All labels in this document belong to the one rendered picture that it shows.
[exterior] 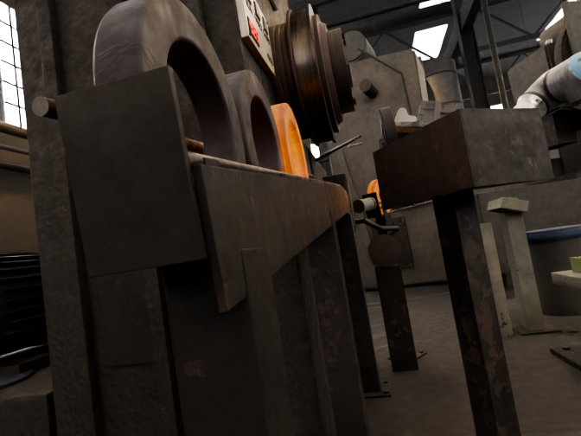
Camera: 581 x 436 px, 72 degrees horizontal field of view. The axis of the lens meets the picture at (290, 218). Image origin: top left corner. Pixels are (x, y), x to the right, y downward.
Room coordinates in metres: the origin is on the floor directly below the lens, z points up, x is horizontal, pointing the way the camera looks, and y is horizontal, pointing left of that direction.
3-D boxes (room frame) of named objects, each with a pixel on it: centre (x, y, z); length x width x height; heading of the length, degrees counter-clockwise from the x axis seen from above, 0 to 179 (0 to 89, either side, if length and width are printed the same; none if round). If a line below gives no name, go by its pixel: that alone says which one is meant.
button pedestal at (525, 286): (1.88, -1.03, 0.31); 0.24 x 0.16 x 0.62; 168
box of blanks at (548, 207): (3.50, -1.93, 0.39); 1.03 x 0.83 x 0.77; 93
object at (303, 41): (1.37, -0.16, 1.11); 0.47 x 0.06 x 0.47; 168
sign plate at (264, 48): (1.06, 0.01, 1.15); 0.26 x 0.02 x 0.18; 168
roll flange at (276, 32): (1.39, -0.08, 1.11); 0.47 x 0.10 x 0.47; 168
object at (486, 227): (1.88, -0.86, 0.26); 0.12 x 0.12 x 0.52
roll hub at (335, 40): (1.35, -0.26, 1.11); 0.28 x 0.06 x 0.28; 168
